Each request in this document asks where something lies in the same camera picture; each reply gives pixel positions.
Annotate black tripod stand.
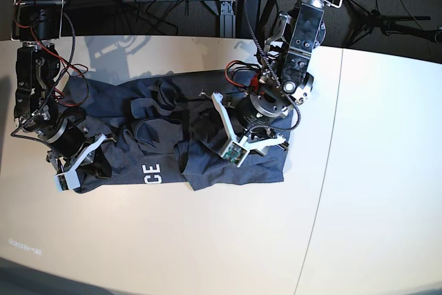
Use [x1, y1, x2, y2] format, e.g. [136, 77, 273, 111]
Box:
[343, 0, 441, 48]

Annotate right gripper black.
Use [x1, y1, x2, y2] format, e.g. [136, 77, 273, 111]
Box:
[38, 118, 112, 180]

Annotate blue grey T-shirt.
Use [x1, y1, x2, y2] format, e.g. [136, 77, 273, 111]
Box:
[64, 71, 287, 193]

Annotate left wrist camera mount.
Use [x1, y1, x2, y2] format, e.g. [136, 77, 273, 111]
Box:
[195, 91, 291, 167]

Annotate black power adapter brick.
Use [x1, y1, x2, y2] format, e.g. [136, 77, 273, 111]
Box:
[237, 0, 261, 39]

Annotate aluminium frame post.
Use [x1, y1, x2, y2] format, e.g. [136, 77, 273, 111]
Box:
[202, 0, 237, 39]

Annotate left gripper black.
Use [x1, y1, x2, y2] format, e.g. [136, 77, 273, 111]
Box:
[234, 96, 290, 133]

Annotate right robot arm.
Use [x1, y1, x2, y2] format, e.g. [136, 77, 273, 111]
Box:
[11, 0, 112, 183]

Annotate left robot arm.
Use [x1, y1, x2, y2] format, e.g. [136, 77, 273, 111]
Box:
[224, 0, 343, 133]

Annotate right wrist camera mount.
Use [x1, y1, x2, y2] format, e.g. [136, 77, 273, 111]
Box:
[46, 133, 113, 191]

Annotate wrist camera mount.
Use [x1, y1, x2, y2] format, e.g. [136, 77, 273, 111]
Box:
[46, 133, 113, 191]
[195, 91, 291, 167]

